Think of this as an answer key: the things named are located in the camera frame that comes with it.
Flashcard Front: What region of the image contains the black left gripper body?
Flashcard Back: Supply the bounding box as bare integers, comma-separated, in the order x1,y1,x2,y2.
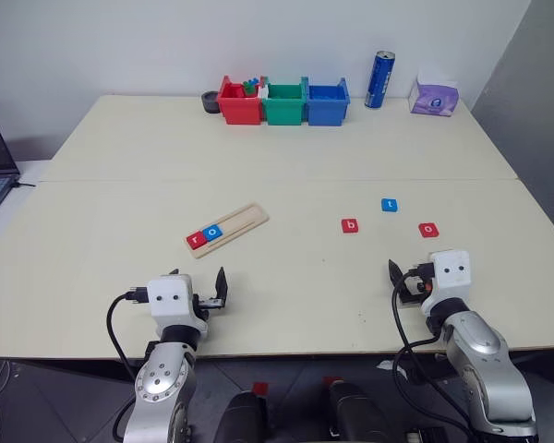
192,293,228,321

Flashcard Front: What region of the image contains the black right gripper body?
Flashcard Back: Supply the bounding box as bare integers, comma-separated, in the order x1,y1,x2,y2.
398,270,435,306

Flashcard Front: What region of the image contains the wooden letter tray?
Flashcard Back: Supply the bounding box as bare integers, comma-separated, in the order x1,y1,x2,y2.
185,200,270,260

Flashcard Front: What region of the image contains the dark rounded shape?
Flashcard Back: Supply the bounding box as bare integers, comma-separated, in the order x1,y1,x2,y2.
325,380,391,443
211,390,268,443

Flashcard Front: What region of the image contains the dark grey round bowl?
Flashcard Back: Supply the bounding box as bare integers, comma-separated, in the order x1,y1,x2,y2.
201,90,222,114

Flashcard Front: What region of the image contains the red plastic bin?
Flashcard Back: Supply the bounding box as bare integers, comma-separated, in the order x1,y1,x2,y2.
217,74,265,126

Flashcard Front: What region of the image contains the white side table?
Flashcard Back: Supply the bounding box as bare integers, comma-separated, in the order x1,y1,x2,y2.
0,159,54,262

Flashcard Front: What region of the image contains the purple tissue box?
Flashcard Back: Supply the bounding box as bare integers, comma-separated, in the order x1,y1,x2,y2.
408,73,460,116

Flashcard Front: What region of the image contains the blue plastic bin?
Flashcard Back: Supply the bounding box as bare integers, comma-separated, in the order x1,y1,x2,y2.
306,77,351,126

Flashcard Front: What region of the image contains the green plastic bin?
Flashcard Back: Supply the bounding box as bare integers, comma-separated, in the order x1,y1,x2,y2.
259,76,309,126

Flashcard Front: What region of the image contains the blue drink can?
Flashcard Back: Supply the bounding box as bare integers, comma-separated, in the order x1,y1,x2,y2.
364,50,396,110

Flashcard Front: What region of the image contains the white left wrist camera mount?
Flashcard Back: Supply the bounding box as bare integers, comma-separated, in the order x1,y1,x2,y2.
146,273,196,331

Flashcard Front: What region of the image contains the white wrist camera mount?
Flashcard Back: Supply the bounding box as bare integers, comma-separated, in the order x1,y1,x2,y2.
146,273,196,331
420,249,474,315

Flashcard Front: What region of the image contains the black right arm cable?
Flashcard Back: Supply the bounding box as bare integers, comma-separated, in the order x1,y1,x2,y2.
391,261,473,435

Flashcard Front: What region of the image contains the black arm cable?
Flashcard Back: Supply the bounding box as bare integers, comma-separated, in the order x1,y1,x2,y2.
105,286,148,439
391,261,473,435

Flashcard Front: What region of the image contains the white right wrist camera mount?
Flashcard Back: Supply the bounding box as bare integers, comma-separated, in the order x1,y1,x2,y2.
420,249,474,315

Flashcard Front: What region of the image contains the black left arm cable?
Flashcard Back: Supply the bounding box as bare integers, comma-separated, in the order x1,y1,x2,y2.
105,286,148,439

